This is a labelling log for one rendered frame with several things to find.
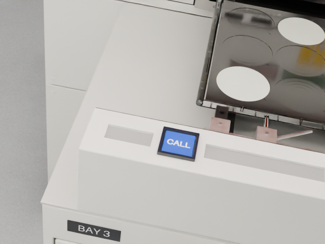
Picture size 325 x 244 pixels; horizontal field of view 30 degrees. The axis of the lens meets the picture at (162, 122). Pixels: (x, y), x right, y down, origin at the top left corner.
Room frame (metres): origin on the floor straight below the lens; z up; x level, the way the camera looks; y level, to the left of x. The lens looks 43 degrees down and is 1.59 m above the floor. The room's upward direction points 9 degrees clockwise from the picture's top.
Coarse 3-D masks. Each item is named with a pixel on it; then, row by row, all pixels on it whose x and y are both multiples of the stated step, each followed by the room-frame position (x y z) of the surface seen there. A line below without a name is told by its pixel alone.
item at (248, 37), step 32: (224, 0) 1.17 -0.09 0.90; (224, 32) 1.05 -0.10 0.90; (256, 32) 1.07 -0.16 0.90; (224, 64) 0.94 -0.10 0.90; (256, 64) 0.96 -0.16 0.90; (288, 64) 0.97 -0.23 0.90; (320, 64) 0.99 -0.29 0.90; (224, 96) 0.84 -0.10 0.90; (288, 96) 0.87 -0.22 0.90; (320, 96) 0.89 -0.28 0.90
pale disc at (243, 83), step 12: (228, 72) 0.92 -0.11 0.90; (240, 72) 0.92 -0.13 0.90; (252, 72) 0.93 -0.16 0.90; (228, 84) 0.88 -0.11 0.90; (240, 84) 0.89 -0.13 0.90; (252, 84) 0.89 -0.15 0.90; (264, 84) 0.90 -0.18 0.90; (240, 96) 0.85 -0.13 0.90; (252, 96) 0.86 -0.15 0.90; (264, 96) 0.86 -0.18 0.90
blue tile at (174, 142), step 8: (168, 136) 0.65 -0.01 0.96; (176, 136) 0.66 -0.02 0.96; (184, 136) 0.66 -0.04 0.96; (192, 136) 0.66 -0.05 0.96; (168, 144) 0.64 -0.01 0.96; (176, 144) 0.64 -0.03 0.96; (184, 144) 0.64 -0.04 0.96; (192, 144) 0.64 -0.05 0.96; (176, 152) 0.62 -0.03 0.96; (184, 152) 0.62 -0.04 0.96; (192, 152) 0.63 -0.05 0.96
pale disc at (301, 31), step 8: (280, 24) 1.11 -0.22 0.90; (288, 24) 1.11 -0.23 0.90; (296, 24) 1.12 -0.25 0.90; (304, 24) 1.12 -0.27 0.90; (312, 24) 1.13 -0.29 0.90; (280, 32) 1.08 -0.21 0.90; (288, 32) 1.08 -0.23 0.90; (296, 32) 1.09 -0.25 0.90; (304, 32) 1.09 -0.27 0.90; (312, 32) 1.10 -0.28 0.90; (320, 32) 1.10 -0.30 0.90; (296, 40) 1.06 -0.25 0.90; (304, 40) 1.06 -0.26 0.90; (312, 40) 1.07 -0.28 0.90; (320, 40) 1.07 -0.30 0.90
